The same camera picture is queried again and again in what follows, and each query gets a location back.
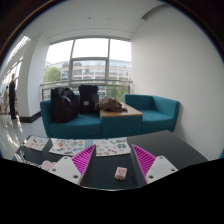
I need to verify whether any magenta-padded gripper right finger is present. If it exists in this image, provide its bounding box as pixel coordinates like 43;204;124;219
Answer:
130;143;180;186

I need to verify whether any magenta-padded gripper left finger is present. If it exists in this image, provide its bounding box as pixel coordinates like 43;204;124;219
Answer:
47;143;97;186

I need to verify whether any pink charger block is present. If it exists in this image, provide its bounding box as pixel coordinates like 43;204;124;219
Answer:
114;166;128;182

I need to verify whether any pink power strip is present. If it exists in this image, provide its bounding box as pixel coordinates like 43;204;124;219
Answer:
40;159;58;172

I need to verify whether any small sticker sheet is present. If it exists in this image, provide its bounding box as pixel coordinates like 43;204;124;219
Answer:
22;135;51;152

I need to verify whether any teal sofa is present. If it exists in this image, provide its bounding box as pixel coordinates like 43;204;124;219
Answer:
39;93;181;140

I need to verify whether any sticker sheet with green prints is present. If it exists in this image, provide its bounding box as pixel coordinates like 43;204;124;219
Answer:
92;137;132;158

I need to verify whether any large black backpack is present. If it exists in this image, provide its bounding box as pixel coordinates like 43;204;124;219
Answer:
49;86;80;124

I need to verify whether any wooden sofa table top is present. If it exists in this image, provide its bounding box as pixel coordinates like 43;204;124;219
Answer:
99;102;144;119

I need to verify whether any black backpack with label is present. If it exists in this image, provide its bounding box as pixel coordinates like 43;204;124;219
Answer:
77;83;101;115

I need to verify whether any brown jacket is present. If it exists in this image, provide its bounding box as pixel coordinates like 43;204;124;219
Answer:
97;96;129;114

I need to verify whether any person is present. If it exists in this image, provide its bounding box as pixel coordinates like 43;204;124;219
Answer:
2;85;10;115
8;72;19;121

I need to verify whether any metal window railing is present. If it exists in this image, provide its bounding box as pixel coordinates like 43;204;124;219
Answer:
39;78;134;101

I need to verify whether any white power cable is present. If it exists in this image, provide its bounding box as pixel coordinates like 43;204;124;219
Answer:
14;149;43;168

